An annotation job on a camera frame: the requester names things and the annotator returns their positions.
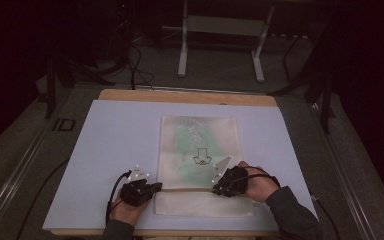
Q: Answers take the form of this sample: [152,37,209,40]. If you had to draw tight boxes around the metal floor rail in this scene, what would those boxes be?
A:
[0,113,58,240]
[308,101,378,240]

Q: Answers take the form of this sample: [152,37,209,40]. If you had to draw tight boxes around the hand-held gripper cable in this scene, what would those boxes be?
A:
[233,165,282,188]
[105,170,133,225]

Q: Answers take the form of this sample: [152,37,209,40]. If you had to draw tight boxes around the right hand-held gripper cable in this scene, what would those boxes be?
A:
[233,165,282,188]

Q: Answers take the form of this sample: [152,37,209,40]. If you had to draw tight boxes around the person's right hand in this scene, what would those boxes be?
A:
[238,160,281,204]

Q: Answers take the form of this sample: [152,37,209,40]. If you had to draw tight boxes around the black floor cable white plug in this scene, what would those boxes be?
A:
[309,192,342,240]

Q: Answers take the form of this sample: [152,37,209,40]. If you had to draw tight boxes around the black floor cables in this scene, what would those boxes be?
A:
[126,43,156,91]

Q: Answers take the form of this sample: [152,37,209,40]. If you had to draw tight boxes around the person's left hand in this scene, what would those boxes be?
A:
[109,193,152,227]

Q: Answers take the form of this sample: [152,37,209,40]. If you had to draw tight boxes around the pale table mat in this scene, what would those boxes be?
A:
[42,99,319,233]

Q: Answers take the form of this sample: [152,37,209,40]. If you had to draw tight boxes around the white metal stand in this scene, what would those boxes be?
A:
[161,0,276,84]

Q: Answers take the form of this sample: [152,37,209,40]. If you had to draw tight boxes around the black stand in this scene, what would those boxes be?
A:
[268,36,336,134]
[44,56,116,119]

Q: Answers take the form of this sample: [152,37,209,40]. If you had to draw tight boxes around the wooden table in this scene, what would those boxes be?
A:
[50,88,279,238]

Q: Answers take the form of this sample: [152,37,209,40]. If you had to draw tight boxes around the green cloth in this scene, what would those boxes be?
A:
[173,128,224,181]

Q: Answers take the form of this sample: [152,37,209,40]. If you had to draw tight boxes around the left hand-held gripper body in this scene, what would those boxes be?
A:
[119,164,151,207]

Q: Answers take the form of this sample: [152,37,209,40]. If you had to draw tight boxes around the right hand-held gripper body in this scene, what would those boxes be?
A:
[212,155,250,198]

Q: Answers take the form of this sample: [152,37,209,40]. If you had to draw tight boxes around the translucent zipper bag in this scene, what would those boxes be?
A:
[154,114,256,218]

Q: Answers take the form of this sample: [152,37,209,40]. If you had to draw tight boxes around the left hand-held gripper cable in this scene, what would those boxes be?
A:
[105,170,133,225]

